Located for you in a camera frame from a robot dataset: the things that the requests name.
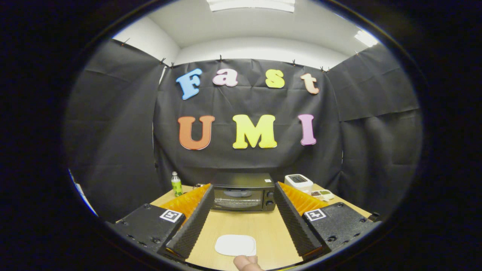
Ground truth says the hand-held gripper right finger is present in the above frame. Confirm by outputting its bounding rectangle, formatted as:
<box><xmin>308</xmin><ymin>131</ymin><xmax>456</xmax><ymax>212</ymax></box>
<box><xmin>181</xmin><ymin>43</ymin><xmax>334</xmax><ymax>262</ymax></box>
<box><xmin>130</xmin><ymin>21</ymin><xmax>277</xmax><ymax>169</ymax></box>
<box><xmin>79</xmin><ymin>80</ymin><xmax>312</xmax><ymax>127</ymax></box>
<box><xmin>273</xmin><ymin>181</ymin><xmax>381</xmax><ymax>261</ymax></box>

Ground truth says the green label drink bottle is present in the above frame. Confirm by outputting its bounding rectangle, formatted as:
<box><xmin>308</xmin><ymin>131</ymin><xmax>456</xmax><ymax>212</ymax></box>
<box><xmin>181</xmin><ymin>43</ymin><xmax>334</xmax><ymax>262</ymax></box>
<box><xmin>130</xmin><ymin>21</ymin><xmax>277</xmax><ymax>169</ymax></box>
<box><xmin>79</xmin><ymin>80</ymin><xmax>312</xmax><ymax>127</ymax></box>
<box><xmin>171</xmin><ymin>172</ymin><xmax>183</xmax><ymax>197</ymax></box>

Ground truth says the black toaster oven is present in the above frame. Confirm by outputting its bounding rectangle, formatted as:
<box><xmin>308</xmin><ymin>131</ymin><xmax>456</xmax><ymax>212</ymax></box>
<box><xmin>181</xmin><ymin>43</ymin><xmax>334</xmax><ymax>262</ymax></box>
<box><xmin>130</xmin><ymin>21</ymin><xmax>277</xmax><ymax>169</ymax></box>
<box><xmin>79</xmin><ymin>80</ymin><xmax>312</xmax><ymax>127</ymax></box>
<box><xmin>210</xmin><ymin>172</ymin><xmax>277</xmax><ymax>212</ymax></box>

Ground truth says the white divided snack tray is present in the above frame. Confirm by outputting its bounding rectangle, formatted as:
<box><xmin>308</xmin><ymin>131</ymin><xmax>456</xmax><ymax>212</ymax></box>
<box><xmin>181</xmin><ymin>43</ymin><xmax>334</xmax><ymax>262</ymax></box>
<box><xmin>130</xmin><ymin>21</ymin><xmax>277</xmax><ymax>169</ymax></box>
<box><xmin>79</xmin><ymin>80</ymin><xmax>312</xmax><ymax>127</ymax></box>
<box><xmin>311</xmin><ymin>189</ymin><xmax>335</xmax><ymax>201</ymax></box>

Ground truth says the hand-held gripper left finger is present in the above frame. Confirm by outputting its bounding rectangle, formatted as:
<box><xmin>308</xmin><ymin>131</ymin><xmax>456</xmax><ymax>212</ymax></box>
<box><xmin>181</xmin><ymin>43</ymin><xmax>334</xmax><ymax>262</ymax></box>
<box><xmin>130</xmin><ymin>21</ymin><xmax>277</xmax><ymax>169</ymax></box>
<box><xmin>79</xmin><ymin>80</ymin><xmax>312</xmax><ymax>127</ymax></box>
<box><xmin>107</xmin><ymin>183</ymin><xmax>215</xmax><ymax>262</ymax></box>

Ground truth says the white pop-up toaster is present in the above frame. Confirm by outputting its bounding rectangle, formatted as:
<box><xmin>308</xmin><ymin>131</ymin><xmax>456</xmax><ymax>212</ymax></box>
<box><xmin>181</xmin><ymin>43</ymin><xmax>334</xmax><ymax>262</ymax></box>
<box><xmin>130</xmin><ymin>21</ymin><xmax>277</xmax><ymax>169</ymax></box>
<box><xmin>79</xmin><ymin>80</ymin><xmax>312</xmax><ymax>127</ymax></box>
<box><xmin>284</xmin><ymin>174</ymin><xmax>314</xmax><ymax>194</ymax></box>

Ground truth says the ceiling light panel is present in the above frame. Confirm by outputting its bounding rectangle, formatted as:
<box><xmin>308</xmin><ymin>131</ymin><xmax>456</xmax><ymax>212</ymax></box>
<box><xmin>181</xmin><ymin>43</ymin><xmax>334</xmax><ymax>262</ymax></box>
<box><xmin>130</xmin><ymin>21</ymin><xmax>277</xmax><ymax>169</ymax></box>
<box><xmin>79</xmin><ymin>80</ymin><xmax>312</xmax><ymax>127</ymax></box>
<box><xmin>206</xmin><ymin>0</ymin><xmax>296</xmax><ymax>13</ymax></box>
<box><xmin>354</xmin><ymin>30</ymin><xmax>379</xmax><ymax>47</ymax></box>

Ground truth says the square white plate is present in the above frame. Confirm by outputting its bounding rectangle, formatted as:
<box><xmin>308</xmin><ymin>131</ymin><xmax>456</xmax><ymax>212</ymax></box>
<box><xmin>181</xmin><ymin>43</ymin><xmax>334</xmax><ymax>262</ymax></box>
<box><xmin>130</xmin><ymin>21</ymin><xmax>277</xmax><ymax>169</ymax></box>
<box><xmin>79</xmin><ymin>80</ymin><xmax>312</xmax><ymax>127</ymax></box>
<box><xmin>215</xmin><ymin>234</ymin><xmax>257</xmax><ymax>257</ymax></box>

